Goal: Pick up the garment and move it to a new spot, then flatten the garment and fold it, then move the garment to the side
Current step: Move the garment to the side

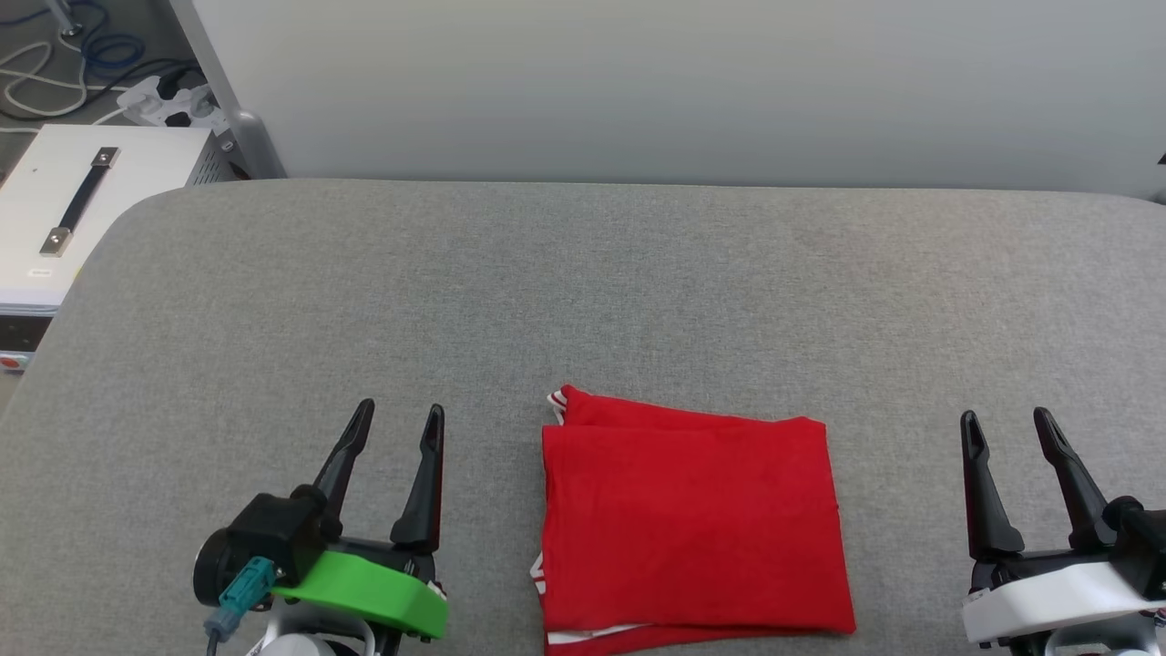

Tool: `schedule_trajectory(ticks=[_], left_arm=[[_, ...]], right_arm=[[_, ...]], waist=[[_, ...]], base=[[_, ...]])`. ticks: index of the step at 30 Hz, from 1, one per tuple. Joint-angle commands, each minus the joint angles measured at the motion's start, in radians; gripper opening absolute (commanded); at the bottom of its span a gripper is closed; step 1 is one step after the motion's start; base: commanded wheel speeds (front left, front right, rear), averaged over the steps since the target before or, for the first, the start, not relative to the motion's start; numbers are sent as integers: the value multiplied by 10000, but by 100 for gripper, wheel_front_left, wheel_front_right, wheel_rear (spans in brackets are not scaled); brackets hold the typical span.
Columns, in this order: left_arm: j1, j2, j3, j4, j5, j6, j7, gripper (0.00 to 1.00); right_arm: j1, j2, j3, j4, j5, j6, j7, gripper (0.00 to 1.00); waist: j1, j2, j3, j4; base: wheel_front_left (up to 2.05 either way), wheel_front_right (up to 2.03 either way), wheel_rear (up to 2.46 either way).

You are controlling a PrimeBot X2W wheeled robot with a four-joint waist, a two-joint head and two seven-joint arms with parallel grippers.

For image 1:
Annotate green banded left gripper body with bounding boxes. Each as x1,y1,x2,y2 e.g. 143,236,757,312
271,538,450,640

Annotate teal camera cable connector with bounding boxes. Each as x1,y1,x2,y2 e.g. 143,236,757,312
204,557,280,656

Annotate white floor cable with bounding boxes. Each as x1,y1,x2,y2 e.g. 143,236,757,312
0,39,133,133

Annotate white partition panel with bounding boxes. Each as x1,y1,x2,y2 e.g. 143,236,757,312
191,0,1166,200

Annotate white equipment box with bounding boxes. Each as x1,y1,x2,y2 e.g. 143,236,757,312
0,124,227,376

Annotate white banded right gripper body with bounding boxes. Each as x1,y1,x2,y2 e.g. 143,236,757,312
961,544,1166,649

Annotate blue coiled cable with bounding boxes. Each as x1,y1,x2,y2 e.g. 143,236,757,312
66,0,148,81

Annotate grey partition frame post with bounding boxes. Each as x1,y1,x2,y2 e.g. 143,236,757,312
169,0,289,181

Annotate black box handle strap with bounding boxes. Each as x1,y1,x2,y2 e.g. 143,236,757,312
39,147,121,258

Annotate red and white garment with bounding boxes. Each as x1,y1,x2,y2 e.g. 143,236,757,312
531,384,857,656

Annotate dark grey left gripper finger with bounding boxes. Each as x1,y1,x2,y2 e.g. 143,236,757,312
312,398,376,540
390,404,446,554

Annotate white power strip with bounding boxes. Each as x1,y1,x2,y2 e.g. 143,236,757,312
116,74,230,135

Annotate black floor cable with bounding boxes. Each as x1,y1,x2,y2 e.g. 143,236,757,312
0,56,201,125

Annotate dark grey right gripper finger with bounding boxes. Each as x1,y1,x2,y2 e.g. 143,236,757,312
1033,406,1117,550
959,410,1026,562

